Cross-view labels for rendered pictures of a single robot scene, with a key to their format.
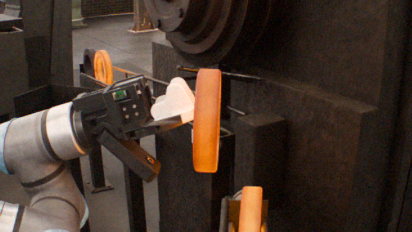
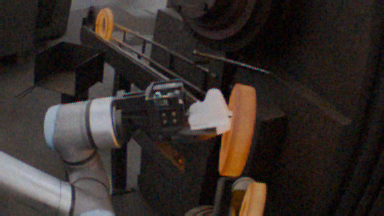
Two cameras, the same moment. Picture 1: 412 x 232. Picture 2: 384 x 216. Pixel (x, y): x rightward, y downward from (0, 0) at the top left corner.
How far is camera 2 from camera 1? 0.19 m
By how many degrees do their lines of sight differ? 8
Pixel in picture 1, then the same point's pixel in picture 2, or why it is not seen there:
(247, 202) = (255, 198)
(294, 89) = (296, 91)
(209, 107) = (246, 128)
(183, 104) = (219, 117)
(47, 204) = (88, 185)
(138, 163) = (168, 161)
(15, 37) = not seen: outside the picture
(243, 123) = not seen: hidden behind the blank
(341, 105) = (330, 115)
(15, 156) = (62, 140)
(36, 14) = not seen: outside the picture
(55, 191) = (91, 173)
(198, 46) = (214, 33)
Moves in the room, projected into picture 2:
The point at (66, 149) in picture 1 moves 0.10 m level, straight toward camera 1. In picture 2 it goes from (105, 142) to (118, 176)
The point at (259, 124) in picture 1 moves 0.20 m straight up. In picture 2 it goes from (264, 118) to (277, 42)
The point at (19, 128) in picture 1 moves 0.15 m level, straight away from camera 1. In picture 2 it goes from (66, 117) to (56, 84)
